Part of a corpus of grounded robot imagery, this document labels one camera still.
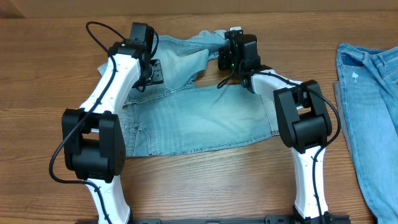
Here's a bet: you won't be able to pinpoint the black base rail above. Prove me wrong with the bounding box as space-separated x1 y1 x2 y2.
74 214 352 224

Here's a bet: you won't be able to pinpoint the blue jeans stack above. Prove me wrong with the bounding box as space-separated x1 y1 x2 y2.
336 44 397 223

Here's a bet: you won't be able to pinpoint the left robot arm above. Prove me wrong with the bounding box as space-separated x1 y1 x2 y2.
49 22 164 223

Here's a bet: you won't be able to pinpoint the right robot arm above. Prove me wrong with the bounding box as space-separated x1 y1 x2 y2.
218 27 333 223

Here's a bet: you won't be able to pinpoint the light blue denim shorts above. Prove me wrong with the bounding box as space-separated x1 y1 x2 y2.
97 29 280 158

